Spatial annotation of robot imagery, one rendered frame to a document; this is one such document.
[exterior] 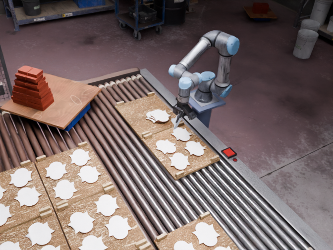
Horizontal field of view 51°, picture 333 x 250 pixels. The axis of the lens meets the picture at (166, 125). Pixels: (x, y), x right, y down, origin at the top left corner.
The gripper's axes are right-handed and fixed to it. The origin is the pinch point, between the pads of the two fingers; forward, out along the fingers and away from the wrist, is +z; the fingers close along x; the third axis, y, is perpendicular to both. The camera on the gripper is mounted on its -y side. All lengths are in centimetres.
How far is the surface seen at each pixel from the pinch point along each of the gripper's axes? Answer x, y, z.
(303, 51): -349, 77, 91
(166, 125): 0.7, 14.5, 8.8
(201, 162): 8.7, -26.6, 8.6
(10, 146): 92, 65, 10
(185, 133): -2.2, -0.8, 7.6
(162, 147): 19.1, -1.1, 7.5
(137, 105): 1.7, 45.8, 8.9
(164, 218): 54, -40, 10
